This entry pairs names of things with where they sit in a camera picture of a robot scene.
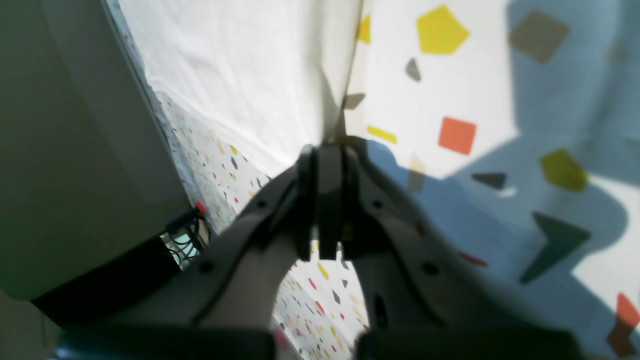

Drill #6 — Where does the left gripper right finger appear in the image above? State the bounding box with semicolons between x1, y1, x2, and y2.
342;137;585;360

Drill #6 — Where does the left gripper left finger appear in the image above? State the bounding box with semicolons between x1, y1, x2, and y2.
57;145;317;360

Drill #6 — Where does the white printed T-shirt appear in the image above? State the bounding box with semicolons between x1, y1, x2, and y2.
119;0;362;176

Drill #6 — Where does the terrazzo patterned tablecloth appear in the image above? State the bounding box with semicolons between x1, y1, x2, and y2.
106;0;639;360

